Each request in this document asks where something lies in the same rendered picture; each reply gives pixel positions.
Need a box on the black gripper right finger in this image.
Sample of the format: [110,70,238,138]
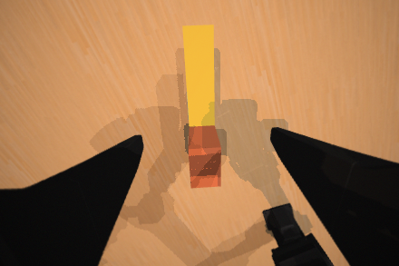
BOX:
[270,127,399,266]

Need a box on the yellow bar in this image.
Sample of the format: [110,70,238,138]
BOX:
[182,25,221,188]

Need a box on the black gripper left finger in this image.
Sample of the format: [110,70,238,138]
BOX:
[0,135,144,266]

